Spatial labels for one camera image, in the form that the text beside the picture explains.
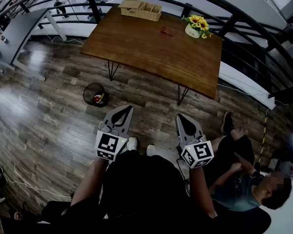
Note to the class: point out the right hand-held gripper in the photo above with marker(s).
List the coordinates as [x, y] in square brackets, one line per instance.
[198, 154]

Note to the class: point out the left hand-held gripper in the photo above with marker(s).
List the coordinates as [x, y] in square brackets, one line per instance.
[107, 143]

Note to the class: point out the yellow green trash piece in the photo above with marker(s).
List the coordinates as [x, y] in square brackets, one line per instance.
[102, 96]

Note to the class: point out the round red trash piece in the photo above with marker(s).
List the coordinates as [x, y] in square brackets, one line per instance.
[96, 99]

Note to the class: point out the black mesh bin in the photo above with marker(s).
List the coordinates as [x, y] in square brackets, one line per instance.
[89, 93]

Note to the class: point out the dark red trash wrapper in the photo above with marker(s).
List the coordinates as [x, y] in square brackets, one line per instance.
[167, 31]

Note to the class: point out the person's left forearm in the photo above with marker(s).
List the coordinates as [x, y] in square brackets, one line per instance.
[90, 180]

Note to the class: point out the person's right forearm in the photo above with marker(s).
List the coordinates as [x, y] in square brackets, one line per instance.
[201, 191]

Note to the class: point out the person's left white shoe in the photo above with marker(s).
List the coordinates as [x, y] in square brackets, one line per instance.
[132, 143]

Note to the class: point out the person's white shoe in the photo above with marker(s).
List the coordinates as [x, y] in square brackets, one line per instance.
[132, 143]
[151, 150]

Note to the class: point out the person's right white shoe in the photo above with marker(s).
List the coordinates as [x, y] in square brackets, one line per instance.
[151, 150]

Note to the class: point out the brown wooden table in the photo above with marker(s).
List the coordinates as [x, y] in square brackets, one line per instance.
[152, 57]

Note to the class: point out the yellow black striped pole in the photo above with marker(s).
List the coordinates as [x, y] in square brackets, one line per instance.
[263, 136]

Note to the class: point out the person's black clothing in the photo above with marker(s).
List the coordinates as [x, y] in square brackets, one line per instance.
[144, 195]

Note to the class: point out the white pot of sunflowers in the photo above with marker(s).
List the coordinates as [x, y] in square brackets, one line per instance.
[192, 32]

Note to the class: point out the woven wicker basket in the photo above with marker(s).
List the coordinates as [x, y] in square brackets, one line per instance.
[129, 8]

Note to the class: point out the black metal railing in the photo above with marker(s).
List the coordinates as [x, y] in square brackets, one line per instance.
[241, 16]

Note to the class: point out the grey desk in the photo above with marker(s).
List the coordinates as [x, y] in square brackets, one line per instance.
[18, 34]

